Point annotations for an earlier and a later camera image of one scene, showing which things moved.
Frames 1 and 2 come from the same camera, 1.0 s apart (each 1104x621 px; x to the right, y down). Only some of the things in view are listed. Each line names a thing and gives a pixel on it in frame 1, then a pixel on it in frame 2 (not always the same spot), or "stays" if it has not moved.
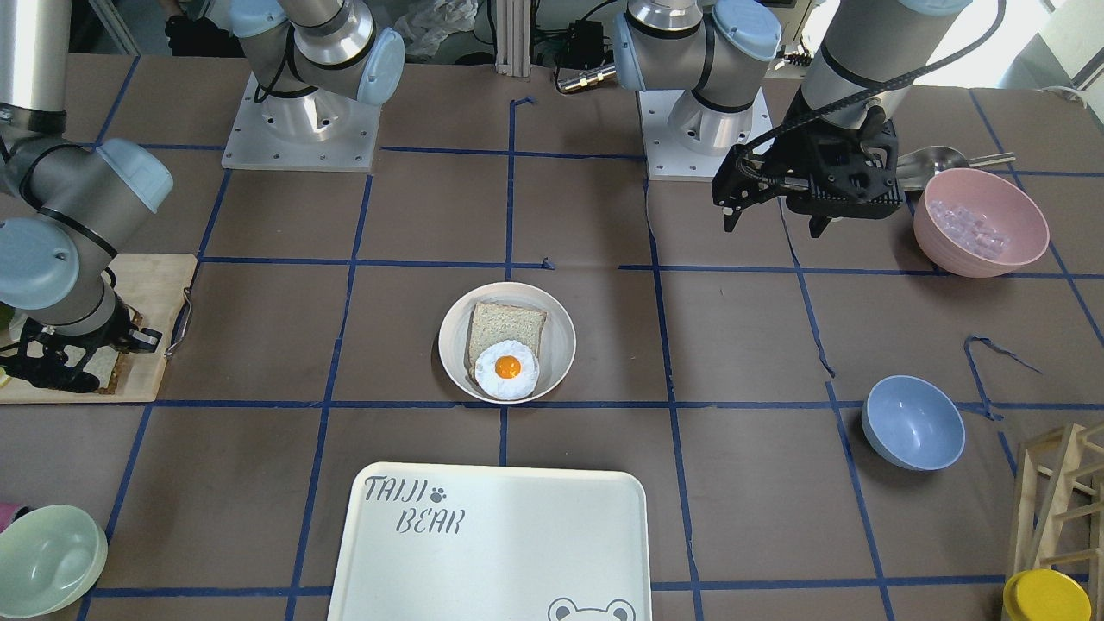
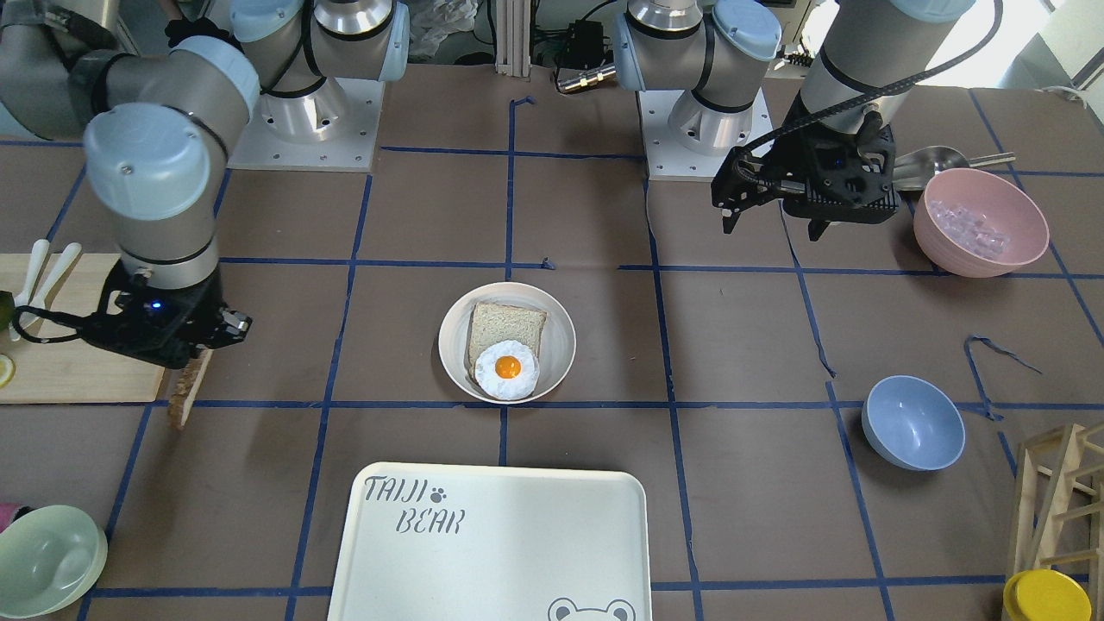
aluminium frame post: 513,23 stays
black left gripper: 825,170 stays
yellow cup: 1044,594 stays
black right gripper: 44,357 to 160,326
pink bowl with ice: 973,223 stays
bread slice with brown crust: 103,361 to 186,385
